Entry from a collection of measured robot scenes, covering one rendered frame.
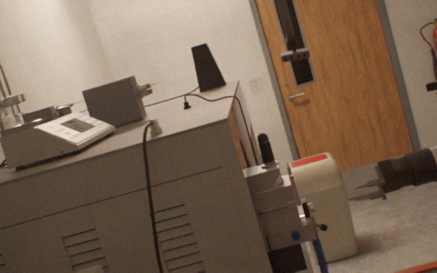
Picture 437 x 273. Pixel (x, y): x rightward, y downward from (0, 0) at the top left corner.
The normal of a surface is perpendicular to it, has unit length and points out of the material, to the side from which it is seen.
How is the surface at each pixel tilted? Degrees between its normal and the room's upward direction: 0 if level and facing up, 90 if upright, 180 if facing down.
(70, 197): 90
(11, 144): 87
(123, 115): 90
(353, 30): 90
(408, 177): 130
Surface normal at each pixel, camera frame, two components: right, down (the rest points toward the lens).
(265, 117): -0.05, 0.15
